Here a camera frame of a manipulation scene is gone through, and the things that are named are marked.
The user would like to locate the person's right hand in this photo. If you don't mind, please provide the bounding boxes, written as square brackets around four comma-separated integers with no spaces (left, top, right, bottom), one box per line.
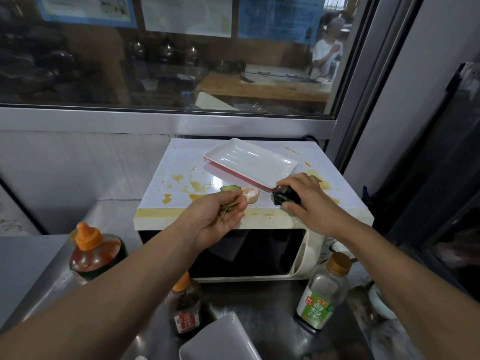
[276,172,352,243]

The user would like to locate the person's left hand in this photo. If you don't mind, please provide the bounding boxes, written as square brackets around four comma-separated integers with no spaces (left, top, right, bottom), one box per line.
[176,189,249,256]

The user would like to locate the cucumber piece large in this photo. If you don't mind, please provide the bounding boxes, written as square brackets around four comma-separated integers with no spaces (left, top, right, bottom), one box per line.
[271,186,302,207]

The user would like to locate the eggshell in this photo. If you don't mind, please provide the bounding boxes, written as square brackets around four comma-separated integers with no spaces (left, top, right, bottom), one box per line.
[241,185,260,205]

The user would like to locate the white microwave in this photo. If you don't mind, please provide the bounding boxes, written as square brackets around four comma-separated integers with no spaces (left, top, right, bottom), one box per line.
[133,137,375,284]

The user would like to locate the white rectangular plate red underside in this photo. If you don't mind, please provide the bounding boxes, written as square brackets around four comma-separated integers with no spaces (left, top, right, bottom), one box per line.
[202,137,298,193]

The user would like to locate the clear bottle green label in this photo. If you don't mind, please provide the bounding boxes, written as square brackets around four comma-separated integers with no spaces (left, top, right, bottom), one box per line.
[294,251,353,334]

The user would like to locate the dark sauce bottle orange cap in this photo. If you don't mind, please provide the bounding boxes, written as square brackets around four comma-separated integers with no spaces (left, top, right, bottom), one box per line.
[164,271,203,336]

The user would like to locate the plain white rectangular plate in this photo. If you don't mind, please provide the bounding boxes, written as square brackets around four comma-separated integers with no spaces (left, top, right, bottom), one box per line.
[178,311,263,360]

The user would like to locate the large ketchup bottle orange cap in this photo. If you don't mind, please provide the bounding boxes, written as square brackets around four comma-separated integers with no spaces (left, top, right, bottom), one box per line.
[68,222,129,284]

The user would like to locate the person's left forearm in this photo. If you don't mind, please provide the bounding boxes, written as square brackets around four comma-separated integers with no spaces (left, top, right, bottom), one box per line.
[0,228,205,360]

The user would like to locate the person's right forearm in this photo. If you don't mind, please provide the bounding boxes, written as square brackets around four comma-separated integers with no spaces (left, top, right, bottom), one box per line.
[335,220,480,360]

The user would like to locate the stainless steel table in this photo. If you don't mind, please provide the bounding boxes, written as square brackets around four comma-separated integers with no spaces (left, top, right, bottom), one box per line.
[11,200,372,360]

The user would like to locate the white bowl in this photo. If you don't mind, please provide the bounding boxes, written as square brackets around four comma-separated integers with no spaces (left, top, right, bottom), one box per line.
[367,282,398,321]

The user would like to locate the wooden kitchen counter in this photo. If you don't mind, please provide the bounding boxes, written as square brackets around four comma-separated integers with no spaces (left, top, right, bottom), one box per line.
[194,70,331,104]

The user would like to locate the metal kettle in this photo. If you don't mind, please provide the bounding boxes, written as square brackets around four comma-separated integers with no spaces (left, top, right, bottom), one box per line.
[183,44,200,66]
[125,40,146,61]
[158,42,177,64]

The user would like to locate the low grey cabinet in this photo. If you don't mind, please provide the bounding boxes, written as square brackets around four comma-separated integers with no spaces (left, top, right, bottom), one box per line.
[0,235,68,327]

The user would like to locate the white paper notice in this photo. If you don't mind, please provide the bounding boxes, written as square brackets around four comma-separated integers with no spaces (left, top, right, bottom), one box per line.
[140,0,233,38]

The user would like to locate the blue bordered poster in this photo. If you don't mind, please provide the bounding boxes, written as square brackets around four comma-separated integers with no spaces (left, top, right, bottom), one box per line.
[35,0,138,29]

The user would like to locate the glass window aluminium frame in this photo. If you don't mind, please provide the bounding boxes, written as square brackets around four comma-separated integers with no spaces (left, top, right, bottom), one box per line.
[0,0,380,141]

